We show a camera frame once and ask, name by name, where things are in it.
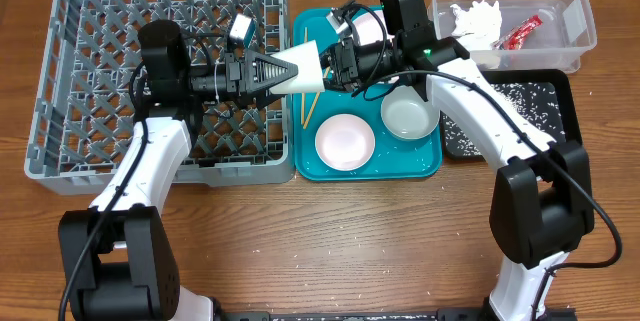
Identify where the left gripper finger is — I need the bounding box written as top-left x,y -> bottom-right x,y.
244,50 -> 298,74
252,74 -> 297,109

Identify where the white plastic cup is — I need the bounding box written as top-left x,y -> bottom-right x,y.
269,40 -> 325,95

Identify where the large white round plate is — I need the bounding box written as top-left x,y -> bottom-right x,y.
326,11 -> 383,46

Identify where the grey bowl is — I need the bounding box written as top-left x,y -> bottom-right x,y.
380,86 -> 440,141

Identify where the small white round plate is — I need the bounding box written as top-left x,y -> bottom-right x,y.
315,114 -> 376,171

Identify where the white paper napkin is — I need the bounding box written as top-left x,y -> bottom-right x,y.
438,0 -> 502,69

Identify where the red snack wrapper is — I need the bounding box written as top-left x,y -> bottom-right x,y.
492,15 -> 543,50

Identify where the rice and brown food scrap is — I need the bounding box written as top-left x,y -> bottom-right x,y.
440,83 -> 566,160

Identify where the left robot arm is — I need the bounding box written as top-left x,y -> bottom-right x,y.
58,20 -> 302,320

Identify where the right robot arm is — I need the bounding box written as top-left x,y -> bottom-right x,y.
320,0 -> 594,320

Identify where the grey plastic dishwasher rack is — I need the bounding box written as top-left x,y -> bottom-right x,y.
24,0 -> 291,195

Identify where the clear plastic waste bin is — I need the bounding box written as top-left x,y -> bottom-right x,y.
428,0 -> 597,74

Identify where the wooden chopstick right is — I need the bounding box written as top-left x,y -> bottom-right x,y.
302,67 -> 330,129

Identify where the teal plastic serving tray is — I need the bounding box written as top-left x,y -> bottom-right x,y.
292,4 -> 444,182

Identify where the black rectangular tray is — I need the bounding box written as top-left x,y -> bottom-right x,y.
462,69 -> 583,161

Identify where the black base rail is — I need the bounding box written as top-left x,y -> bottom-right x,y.
214,305 -> 579,321

